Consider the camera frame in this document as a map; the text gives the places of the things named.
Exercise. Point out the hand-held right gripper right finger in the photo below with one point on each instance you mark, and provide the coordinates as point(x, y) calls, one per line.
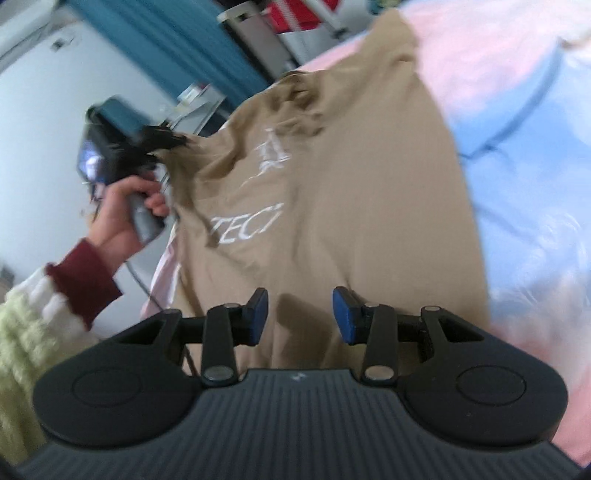
point(342, 315)

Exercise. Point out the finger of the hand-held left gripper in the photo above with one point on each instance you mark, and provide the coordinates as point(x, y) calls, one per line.
point(161, 136)

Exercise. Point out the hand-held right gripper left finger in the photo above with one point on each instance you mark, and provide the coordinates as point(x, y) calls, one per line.
point(259, 310)

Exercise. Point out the tan printed t-shirt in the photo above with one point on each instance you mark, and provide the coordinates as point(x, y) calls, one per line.
point(332, 207)

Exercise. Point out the person's left hand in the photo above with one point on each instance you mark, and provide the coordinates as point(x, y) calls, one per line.
point(120, 217)

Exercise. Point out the grey metal rack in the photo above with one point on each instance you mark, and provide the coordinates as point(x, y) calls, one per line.
point(198, 104)

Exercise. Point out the teal curtain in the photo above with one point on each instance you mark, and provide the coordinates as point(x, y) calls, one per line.
point(180, 41)

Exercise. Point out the red cloth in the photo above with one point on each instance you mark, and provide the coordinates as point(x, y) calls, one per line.
point(300, 13)

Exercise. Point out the pink and blue blanket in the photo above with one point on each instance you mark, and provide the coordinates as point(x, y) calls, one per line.
point(517, 152)

